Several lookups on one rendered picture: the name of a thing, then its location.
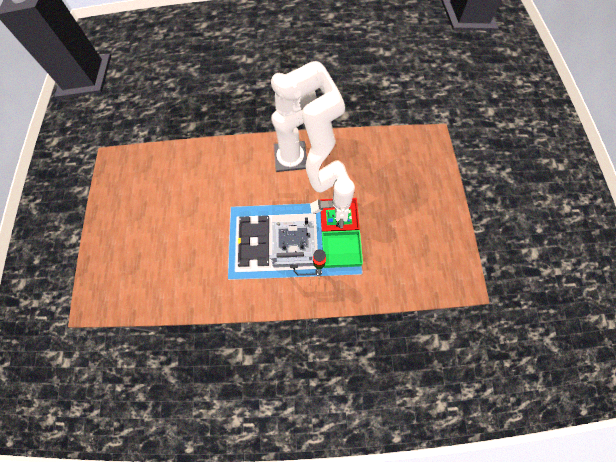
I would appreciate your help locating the green circuit board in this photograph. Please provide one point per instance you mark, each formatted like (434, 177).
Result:
(331, 218)

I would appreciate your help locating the red bin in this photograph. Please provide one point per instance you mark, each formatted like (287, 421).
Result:
(351, 227)

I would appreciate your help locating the green bin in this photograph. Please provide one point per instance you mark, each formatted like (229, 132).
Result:
(342, 248)

